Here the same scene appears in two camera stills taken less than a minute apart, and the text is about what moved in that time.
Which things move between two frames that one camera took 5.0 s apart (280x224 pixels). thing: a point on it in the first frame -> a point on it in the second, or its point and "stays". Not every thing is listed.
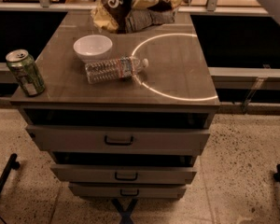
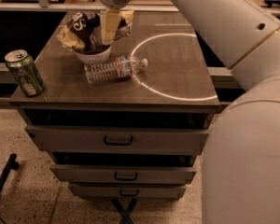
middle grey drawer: [124, 174] stays
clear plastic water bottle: [113, 69] stays
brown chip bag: [121, 8] -> [82, 31]
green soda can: [26, 72] stays
